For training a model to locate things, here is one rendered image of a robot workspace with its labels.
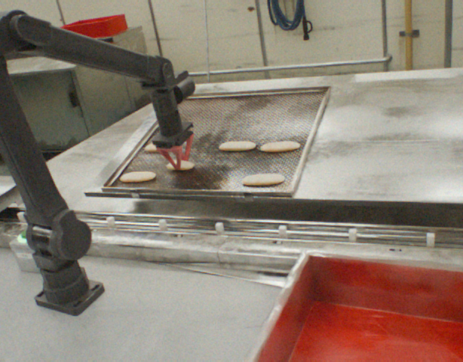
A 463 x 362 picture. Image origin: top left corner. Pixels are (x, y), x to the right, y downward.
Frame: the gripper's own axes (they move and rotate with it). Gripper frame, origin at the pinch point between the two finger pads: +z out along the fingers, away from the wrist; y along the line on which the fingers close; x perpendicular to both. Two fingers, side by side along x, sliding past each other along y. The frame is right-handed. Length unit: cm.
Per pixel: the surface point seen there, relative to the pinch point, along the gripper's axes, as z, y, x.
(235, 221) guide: 3.9, -15.6, -21.9
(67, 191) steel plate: 10.5, -4.2, 40.6
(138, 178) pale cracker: 1.0, -7.1, 9.1
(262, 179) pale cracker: 0.5, -3.7, -24.1
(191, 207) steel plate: 9.3, -5.9, -3.8
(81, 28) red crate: 27, 244, 251
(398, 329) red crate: 4, -36, -59
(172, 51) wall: 79, 324, 220
